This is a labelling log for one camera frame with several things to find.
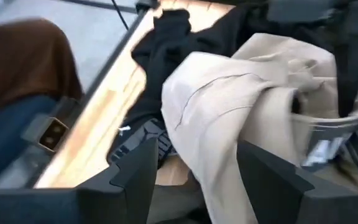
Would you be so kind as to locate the black garment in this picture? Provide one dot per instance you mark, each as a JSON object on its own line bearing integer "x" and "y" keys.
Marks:
{"x": 166, "y": 46}

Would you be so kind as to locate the beige garment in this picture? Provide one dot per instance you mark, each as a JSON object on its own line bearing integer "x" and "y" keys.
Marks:
{"x": 222, "y": 109}

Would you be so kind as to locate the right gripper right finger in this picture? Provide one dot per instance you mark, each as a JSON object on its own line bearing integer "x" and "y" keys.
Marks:
{"x": 275, "y": 193}

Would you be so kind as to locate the person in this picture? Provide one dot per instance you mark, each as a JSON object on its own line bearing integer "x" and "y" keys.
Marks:
{"x": 20, "y": 62}

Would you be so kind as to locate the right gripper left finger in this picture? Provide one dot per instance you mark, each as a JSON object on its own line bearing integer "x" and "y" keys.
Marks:
{"x": 129, "y": 186}

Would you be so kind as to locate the black underwear grey printed waistband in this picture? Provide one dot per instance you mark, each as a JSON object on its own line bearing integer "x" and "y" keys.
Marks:
{"x": 148, "y": 133}

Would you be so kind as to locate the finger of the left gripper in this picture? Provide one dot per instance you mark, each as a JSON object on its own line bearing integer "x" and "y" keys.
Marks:
{"x": 356, "y": 68}

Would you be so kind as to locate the dark underwear white lettered waistband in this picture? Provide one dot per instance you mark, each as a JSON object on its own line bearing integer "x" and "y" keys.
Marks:
{"x": 337, "y": 146}

